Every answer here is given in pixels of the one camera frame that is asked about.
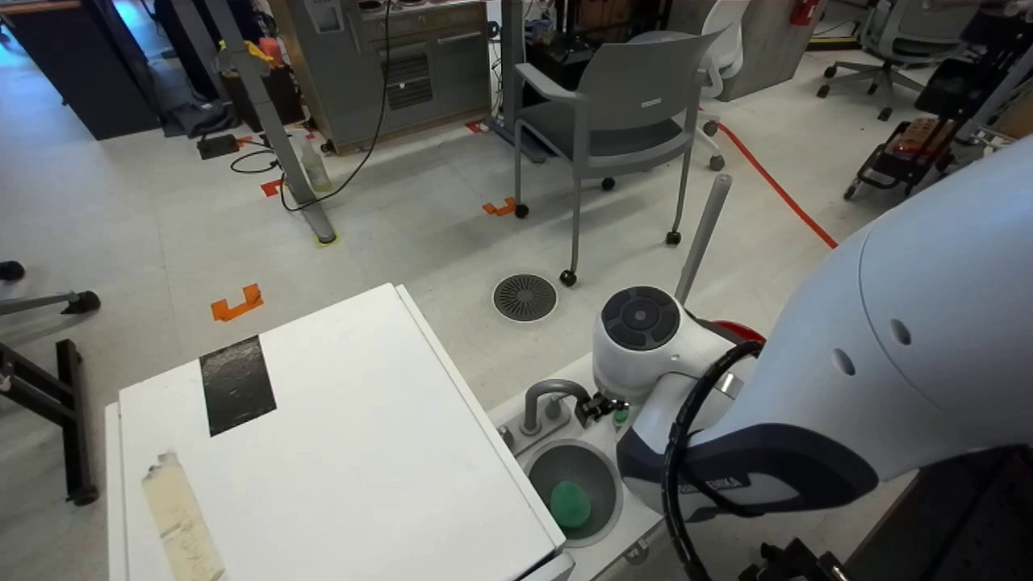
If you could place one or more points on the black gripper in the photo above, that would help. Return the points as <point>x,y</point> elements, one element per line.
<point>614,409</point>

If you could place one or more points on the grey toy tap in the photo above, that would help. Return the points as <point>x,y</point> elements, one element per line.
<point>537,396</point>

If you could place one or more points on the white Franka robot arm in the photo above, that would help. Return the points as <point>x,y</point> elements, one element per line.
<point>915,342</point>

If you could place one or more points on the white toy kitchen counter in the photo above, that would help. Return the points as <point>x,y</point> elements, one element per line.
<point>559,437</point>

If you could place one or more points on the grey round sink bowl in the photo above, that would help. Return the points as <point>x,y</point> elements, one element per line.
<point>586,465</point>

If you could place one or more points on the green toy vegetable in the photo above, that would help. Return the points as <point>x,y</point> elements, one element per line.
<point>568,504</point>

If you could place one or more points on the round black floor cover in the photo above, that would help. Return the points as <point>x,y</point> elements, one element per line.
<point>525,297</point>

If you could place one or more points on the small orange floor tape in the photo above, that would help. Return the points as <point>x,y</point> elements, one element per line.
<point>272,187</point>
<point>499,207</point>

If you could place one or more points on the grey chair with castors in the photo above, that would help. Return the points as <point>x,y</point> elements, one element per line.
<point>633,102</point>

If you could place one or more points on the black rectangular patch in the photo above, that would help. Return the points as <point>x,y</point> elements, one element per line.
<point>237,384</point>

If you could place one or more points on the grey metal cabinet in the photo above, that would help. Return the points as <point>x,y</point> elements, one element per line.
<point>356,84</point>

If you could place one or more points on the black folding trolley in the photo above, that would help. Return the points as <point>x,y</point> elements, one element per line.
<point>905,148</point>

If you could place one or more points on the beige tape strip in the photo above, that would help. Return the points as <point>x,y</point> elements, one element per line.
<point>181,517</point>

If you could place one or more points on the grey metal tripod leg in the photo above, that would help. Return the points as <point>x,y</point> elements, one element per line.
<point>269,119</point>

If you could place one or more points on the black power brick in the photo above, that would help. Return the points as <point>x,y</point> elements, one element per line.
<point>216,148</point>

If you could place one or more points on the grey office chair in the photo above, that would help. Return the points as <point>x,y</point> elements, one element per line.
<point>890,54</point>

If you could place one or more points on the long grey stand leg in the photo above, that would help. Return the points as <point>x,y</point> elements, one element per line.
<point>997,102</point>

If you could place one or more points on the black metal floor stand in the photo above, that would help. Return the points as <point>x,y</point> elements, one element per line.
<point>75,431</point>

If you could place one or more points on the thin grey tripod leg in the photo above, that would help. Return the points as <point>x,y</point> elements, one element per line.
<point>49,305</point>

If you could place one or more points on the dark storage cabinet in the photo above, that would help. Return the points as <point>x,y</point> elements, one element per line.
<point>75,65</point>

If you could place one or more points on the orange bracket floor tape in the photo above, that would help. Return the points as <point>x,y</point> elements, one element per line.
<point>237,307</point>

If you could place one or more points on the black camera rig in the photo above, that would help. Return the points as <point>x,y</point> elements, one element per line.
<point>971,538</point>

